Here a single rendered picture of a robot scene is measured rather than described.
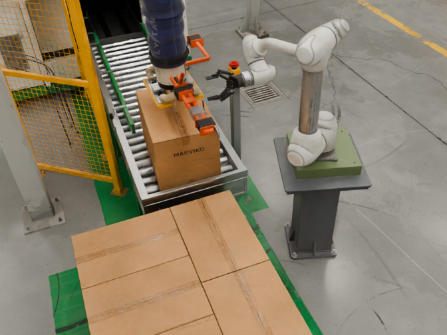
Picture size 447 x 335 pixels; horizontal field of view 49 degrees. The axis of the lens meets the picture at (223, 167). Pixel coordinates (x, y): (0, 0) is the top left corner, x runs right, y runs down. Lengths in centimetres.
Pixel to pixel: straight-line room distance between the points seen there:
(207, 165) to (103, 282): 94
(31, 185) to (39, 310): 88
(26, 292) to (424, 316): 254
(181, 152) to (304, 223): 93
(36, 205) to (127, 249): 119
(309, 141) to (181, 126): 80
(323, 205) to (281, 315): 88
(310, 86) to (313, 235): 122
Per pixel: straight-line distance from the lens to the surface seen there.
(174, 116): 308
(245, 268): 273
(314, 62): 238
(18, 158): 360
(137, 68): 445
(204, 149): 301
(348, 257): 353
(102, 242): 296
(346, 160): 298
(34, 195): 382
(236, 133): 371
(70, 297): 346
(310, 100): 254
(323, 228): 333
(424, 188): 415
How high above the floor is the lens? 272
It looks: 41 degrees down
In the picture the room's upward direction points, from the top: 3 degrees counter-clockwise
